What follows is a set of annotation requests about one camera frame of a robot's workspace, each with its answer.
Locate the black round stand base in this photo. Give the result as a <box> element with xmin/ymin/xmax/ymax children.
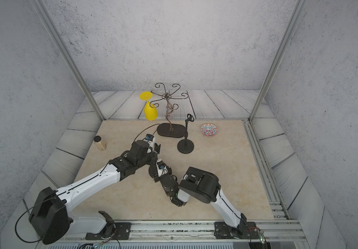
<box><xmin>177</xmin><ymin>139</ymin><xmax>194</xmax><ymax>154</ymax></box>

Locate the black microphone stand pole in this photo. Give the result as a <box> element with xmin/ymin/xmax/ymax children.
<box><xmin>184</xmin><ymin>114</ymin><xmax>194</xmax><ymax>142</ymax></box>

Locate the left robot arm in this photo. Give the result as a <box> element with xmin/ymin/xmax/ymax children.
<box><xmin>29</xmin><ymin>134</ymin><xmax>160</xmax><ymax>245</ymax></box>

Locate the dark oval stand base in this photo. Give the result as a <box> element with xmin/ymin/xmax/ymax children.
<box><xmin>157</xmin><ymin>123</ymin><xmax>186</xmax><ymax>138</ymax></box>

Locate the yellow plastic goblet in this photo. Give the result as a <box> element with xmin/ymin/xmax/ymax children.
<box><xmin>140</xmin><ymin>91</ymin><xmax>158</xmax><ymax>120</ymax></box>

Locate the spice jar black lid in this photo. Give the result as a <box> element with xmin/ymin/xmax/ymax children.
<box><xmin>93</xmin><ymin>135</ymin><xmax>107</xmax><ymax>150</ymax></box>

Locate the red blue patterned bowl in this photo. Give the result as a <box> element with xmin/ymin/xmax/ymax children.
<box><xmin>200</xmin><ymin>123</ymin><xmax>218</xmax><ymax>138</ymax></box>

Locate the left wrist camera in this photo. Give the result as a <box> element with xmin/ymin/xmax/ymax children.
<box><xmin>143</xmin><ymin>134</ymin><xmax>160</xmax><ymax>154</ymax></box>

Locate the aluminium front rail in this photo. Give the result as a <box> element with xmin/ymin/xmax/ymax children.
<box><xmin>35</xmin><ymin>219</ymin><xmax>310</xmax><ymax>249</ymax></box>

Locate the scrolled wire holder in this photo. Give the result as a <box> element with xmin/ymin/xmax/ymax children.
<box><xmin>150</xmin><ymin>83</ymin><xmax>189</xmax><ymax>125</ymax></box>

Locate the aluminium left corner post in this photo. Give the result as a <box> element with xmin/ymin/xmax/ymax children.
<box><xmin>30</xmin><ymin>0</ymin><xmax>106</xmax><ymax>121</ymax></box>

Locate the aluminium corner post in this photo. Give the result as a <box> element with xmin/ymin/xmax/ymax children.
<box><xmin>30</xmin><ymin>0</ymin><xmax>106</xmax><ymax>121</ymax></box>
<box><xmin>248</xmin><ymin>0</ymin><xmax>307</xmax><ymax>123</ymax></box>

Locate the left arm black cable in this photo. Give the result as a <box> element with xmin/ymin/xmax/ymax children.
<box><xmin>13</xmin><ymin>202</ymin><xmax>41</xmax><ymax>244</ymax></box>

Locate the aluminium right corner post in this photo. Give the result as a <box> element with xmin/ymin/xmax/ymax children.
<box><xmin>248</xmin><ymin>0</ymin><xmax>307</xmax><ymax>123</ymax></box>

